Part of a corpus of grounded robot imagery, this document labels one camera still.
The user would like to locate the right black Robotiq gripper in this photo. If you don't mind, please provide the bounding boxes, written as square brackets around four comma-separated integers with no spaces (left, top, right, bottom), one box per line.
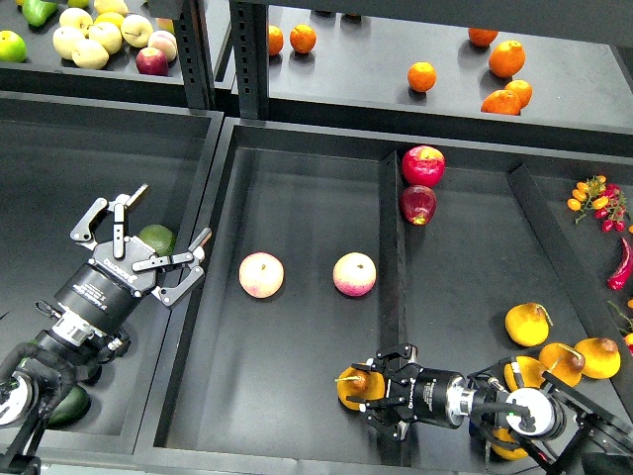
[344,343,465,440]

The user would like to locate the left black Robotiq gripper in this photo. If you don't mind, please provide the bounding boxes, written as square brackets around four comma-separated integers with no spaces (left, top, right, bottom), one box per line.
[54,183,212,334]

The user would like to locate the yellow pear with stem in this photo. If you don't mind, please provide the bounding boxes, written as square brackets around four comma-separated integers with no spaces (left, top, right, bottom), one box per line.
[335,366,386,411]

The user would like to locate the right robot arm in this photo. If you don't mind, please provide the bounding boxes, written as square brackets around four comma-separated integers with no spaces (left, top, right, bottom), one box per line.
[335,343,632,474]

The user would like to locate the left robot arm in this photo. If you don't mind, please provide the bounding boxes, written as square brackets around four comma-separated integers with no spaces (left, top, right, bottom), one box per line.
[1,185,212,474]

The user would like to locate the avocado upper in tray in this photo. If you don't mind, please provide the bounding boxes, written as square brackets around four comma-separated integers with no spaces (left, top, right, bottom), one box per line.
[138,224,176,256]

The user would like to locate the yellow pear bottom right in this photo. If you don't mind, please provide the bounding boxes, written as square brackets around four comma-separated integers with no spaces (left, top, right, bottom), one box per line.
[491,427,528,461]

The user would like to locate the yellow pear low centre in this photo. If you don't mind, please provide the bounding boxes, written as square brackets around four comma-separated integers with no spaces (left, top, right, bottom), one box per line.
[503,356,547,392]

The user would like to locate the yellow pear upper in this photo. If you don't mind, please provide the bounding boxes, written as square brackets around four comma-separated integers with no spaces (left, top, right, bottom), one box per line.
[504,302,552,347]

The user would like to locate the yellow pear middle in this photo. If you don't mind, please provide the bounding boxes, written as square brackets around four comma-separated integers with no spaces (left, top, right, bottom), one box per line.
[538,342,586,387]

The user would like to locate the avocado bottom large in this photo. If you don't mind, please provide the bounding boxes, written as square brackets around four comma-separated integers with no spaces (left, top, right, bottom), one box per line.
[48,385,91,428]

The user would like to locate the pale pear front shelf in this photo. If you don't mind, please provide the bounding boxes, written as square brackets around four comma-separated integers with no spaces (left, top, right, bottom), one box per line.
[71,39,110,70]

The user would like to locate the yellow pear far right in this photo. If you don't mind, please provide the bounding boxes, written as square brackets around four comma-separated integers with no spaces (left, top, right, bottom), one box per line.
[575,337,621,379]

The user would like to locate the pale pear centre shelf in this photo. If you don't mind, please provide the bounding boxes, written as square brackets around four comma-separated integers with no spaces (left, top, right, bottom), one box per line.
[88,22,123,55]

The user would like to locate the pale pear left shelf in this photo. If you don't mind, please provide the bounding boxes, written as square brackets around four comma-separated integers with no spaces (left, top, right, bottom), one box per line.
[52,26,85,60]

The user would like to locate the right pink peach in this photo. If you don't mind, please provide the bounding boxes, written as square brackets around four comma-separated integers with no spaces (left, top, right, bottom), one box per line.
[332,252,377,297]

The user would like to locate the black left tray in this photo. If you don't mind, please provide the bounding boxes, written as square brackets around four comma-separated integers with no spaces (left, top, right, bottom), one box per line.
[1,92,224,462]

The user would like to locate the black tray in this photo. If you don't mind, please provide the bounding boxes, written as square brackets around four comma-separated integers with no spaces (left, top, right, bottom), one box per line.
[1,92,224,462]
[140,118,632,474]

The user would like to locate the left pink peach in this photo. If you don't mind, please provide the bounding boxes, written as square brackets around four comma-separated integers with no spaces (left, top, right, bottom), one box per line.
[238,252,285,299]

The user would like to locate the black centre tray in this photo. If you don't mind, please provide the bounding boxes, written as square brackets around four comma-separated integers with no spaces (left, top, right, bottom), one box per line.
[140,118,632,474]

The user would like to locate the lower dark red apple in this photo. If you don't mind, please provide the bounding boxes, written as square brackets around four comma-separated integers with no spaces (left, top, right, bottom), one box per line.
[400,185,437,226]

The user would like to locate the red apple on shelf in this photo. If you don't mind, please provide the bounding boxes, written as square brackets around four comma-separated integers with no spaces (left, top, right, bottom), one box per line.
[136,47,169,76]

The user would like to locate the pink peach on shelf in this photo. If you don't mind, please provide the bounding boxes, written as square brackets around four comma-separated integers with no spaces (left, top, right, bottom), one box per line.
[147,30,178,62]

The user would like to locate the upper red apple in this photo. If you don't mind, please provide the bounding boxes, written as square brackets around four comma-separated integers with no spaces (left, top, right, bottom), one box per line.
[402,145,445,188]

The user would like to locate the green apple shelf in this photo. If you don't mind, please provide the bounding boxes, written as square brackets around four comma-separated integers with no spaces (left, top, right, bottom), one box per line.
[0,30,28,63]

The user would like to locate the red chili pepper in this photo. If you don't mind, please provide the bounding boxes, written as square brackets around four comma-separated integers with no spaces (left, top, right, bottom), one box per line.
[607,237,632,291]

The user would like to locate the orange far left shelf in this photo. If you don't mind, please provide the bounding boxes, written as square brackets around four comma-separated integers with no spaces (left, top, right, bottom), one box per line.
[268,25,285,56]

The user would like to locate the green pepper shelf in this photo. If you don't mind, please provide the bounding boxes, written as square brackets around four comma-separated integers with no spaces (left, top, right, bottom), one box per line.
[22,0,58,28]

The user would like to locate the cherry tomato bunch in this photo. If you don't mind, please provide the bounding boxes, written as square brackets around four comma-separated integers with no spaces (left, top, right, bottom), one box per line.
[567,175,632,234]

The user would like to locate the orange centre shelf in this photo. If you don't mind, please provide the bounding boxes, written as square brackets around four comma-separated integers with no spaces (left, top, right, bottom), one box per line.
[407,61,437,93]

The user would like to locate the orange front right shelf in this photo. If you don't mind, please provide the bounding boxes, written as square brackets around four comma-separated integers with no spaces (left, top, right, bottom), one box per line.
[481,89,521,115]

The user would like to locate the small orange right shelf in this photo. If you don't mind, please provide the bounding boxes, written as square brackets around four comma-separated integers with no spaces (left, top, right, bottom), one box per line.
[504,79,533,109]

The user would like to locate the large orange right shelf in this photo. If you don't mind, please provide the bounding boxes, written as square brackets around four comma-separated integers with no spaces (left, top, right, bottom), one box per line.
[489,40,526,78]

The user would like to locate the orange top right shelf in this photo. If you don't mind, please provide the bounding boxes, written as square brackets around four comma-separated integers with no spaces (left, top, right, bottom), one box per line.
[468,28,498,48]

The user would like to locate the black shelf post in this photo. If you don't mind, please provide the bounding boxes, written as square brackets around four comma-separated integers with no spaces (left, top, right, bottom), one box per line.
[175,1,269,120]

